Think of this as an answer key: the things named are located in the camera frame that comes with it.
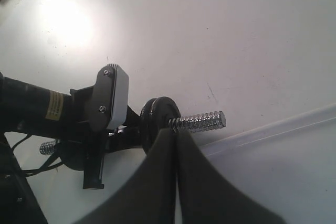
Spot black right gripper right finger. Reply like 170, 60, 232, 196
176, 130, 285, 223

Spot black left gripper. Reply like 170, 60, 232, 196
59, 89, 141, 189

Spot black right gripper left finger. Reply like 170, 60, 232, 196
78, 129, 176, 223

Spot black far-end weight plate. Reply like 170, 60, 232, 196
56, 140, 87, 171

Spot chrome threaded dumbbell bar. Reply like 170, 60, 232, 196
39, 111, 226, 156

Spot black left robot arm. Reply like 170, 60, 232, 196
1, 65, 141, 223

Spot white rectangular plastic tray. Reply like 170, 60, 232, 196
201, 104, 335, 223

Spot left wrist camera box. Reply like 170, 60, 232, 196
87, 64, 129, 132

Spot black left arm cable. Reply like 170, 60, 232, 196
10, 133, 64, 177

